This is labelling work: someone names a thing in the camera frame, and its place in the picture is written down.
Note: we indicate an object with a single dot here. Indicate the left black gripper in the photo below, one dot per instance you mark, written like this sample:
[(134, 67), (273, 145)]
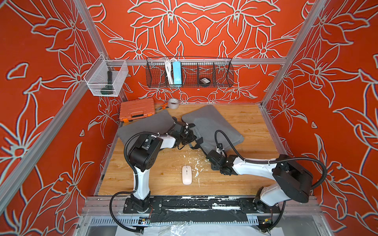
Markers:
[(191, 139)]

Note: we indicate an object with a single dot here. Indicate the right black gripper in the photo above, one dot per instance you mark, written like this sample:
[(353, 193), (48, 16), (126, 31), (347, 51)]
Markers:
[(213, 166)]

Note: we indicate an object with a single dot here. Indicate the grey laptop bag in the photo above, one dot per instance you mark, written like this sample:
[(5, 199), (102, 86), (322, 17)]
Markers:
[(207, 121), (158, 123)]

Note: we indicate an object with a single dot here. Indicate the pink computer mouse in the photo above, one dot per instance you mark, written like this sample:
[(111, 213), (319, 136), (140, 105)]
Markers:
[(187, 175)]

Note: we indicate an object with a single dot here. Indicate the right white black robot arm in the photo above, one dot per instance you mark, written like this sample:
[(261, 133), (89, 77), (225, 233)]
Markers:
[(292, 180)]

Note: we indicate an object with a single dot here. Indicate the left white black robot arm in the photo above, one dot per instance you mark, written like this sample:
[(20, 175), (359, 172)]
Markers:
[(140, 152)]

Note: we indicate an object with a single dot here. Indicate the clear tape roll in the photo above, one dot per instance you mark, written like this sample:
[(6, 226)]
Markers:
[(173, 103)]

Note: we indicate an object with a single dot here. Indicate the orange tool case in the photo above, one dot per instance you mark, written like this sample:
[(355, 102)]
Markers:
[(136, 109)]

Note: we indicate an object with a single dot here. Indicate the light blue box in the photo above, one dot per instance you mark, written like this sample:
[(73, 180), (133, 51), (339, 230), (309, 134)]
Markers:
[(177, 74)]

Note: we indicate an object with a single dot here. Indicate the dark green flashlight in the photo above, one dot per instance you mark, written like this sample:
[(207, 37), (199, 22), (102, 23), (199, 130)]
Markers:
[(108, 89)]

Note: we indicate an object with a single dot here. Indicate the orange handled pliers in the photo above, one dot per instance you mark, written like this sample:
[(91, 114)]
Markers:
[(162, 107)]

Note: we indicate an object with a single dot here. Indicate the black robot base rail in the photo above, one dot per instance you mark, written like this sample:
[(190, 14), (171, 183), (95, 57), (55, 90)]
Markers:
[(228, 210)]

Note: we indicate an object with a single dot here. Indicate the black wire wall basket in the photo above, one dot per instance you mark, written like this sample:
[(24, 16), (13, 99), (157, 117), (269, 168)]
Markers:
[(159, 72)]

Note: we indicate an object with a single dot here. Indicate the clear plastic wall bin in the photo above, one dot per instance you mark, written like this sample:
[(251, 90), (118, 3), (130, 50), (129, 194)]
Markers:
[(96, 77)]

